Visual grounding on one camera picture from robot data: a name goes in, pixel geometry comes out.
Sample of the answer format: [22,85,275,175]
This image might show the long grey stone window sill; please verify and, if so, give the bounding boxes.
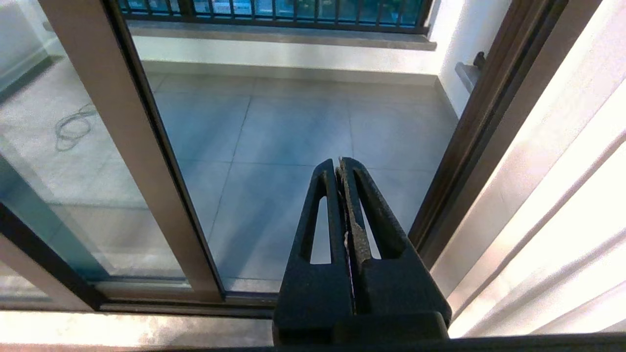
[127,21,437,52]

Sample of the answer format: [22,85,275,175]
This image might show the beige pleated curtain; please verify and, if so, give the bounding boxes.
[430,0,626,339]

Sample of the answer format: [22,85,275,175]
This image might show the brown framed fixed glass panel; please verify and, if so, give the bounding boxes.
[0,147,106,313]

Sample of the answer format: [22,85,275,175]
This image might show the dark brown door jamb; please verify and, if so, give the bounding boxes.
[408,0,604,274]

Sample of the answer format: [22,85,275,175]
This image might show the brown framed sliding glass door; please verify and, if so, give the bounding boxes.
[0,0,226,306]

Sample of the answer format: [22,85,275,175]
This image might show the long black metal balcony railing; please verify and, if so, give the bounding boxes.
[117,0,433,36]

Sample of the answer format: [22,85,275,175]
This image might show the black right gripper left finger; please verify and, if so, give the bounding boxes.
[272,159,354,344]

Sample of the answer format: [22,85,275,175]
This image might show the thin coiled floor cable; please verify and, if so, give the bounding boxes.
[54,102,98,152]

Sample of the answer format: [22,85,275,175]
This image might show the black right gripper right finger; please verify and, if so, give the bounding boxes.
[337,156,452,326]

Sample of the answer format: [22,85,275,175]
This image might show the short grey stone window sill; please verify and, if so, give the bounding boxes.
[455,61,485,93]

